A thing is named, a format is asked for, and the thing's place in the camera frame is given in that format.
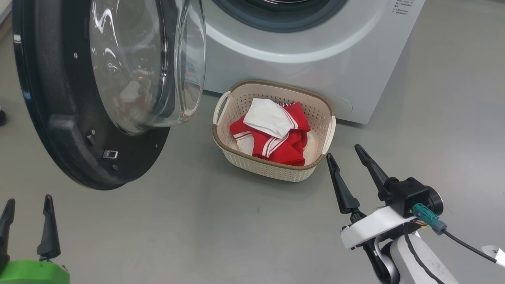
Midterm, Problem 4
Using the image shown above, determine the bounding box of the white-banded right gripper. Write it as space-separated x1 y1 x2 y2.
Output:
326 144 444 250

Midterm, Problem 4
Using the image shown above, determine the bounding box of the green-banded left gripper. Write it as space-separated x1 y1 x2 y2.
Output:
0 194 71 284

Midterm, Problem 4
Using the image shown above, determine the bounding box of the red garment with white stripes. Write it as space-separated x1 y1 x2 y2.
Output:
230 102 311 166

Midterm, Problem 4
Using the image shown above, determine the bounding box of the black-rimmed glass washer door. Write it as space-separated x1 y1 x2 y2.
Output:
12 0 207 191

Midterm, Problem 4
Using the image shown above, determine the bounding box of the cream perforated laundry basket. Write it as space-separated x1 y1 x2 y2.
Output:
212 79 337 182

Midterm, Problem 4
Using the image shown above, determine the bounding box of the white front-load washing machine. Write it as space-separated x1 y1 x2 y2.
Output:
197 0 426 125

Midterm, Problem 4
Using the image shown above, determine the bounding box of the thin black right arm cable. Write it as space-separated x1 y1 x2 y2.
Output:
403 225 446 284

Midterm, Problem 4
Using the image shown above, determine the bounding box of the white cable tag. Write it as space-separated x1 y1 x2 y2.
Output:
482 245 505 269

